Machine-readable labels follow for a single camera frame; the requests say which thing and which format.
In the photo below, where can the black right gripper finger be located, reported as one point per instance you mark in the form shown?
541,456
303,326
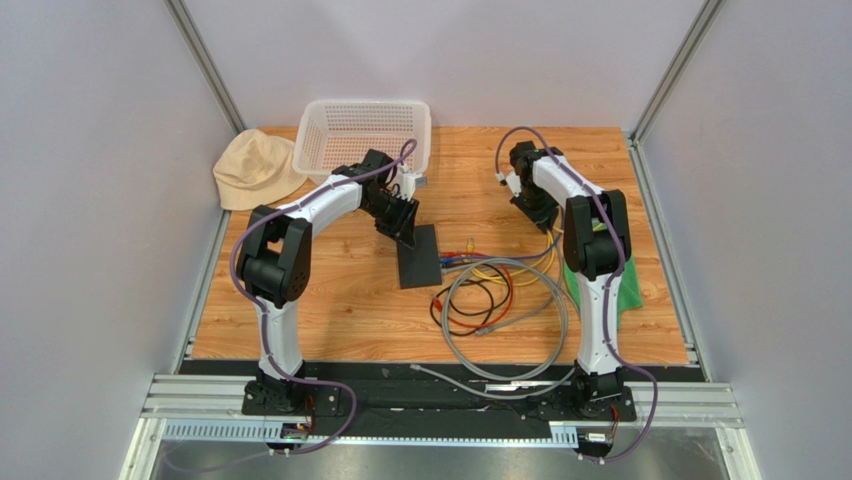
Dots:
545,219
528,210

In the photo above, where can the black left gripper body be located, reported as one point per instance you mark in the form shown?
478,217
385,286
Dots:
388,208

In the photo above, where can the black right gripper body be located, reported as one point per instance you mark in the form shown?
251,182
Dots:
534,209

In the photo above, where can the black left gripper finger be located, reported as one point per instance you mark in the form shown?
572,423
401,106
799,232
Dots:
390,230
409,223

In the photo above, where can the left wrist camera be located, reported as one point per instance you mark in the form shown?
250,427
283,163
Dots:
408,182

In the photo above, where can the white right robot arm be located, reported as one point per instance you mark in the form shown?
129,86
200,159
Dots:
596,247

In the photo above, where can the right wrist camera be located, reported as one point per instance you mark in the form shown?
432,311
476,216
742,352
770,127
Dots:
512,181

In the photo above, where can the black network switch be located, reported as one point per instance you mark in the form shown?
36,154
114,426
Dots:
420,266

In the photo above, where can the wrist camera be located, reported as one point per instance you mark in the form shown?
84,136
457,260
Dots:
512,181
408,182

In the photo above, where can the cream bucket hat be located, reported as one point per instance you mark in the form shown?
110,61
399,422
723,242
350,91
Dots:
256,169

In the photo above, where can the white perforated plastic basket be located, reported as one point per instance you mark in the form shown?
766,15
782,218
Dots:
333,133

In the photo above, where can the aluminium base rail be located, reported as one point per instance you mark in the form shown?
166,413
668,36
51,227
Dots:
424,412

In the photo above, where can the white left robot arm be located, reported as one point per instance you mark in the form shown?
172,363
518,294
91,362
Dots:
271,262

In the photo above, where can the green cloth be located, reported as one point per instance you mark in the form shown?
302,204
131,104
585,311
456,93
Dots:
629,296

